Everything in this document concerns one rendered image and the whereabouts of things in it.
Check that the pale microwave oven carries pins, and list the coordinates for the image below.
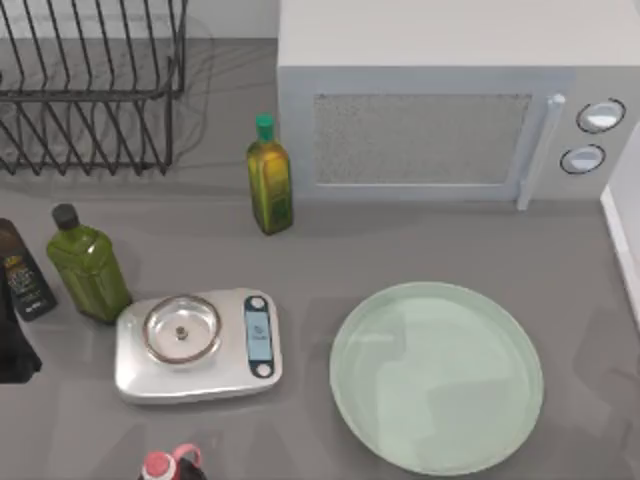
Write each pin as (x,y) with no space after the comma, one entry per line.
(425,45)

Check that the silver kitchen scale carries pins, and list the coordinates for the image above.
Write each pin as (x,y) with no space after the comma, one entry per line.
(197,345)

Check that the black bottle with label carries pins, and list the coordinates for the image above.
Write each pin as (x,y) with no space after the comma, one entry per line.
(25,280)

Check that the green bottle with black cap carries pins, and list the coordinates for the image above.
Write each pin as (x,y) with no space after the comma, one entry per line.
(87,265)

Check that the dark bottle with pink cap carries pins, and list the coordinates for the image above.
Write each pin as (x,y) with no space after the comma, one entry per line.
(170,462)

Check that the pale green plate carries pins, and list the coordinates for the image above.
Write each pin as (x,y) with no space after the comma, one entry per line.
(435,377)

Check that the yellow-green bottle with green cap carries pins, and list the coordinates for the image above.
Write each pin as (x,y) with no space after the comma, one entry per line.
(270,185)

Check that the microwave door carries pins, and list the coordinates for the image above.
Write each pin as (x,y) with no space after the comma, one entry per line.
(420,137)

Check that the microwave knob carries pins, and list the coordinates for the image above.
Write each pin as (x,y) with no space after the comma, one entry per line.
(581,159)
(600,115)

